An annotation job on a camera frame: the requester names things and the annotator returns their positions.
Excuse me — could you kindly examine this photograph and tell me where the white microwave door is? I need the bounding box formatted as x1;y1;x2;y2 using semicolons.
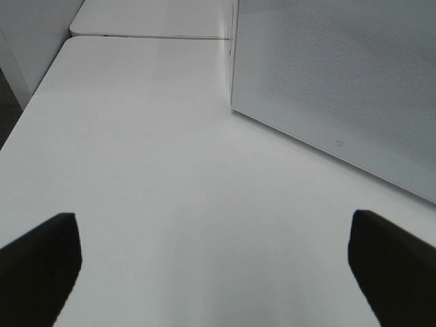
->
231;1;435;202

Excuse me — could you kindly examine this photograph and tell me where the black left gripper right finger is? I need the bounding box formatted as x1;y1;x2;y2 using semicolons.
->
347;210;435;326

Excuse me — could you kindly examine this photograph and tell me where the white adjacent table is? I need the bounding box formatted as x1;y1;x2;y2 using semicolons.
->
69;0;236;40

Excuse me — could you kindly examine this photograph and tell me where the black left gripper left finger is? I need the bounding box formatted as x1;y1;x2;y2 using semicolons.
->
1;213;82;326

